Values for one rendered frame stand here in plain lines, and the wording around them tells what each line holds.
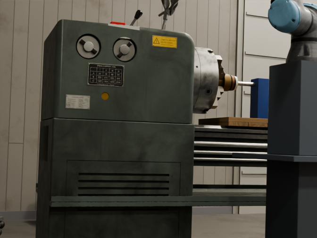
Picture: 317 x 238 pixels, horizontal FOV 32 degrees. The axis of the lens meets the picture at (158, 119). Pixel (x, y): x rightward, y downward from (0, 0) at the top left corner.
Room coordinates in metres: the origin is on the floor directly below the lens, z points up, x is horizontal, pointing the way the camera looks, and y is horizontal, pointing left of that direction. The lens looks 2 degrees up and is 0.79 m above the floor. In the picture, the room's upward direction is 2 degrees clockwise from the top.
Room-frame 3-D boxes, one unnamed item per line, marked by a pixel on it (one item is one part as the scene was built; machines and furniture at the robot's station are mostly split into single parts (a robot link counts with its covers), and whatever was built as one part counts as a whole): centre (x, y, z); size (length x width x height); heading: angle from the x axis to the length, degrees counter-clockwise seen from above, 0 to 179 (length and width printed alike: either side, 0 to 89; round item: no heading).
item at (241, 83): (2.69, -0.42, 1.08); 0.13 x 0.07 x 0.07; 108
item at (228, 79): (2.66, -0.31, 1.08); 0.09 x 0.09 x 0.09; 18
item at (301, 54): (2.13, -0.57, 1.15); 0.15 x 0.15 x 0.10
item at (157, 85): (2.47, 0.20, 1.06); 0.59 x 0.48 x 0.39; 108
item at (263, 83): (2.72, -0.50, 1.00); 0.08 x 0.06 x 0.23; 18
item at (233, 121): (2.69, -0.40, 0.88); 0.36 x 0.30 x 0.04; 18
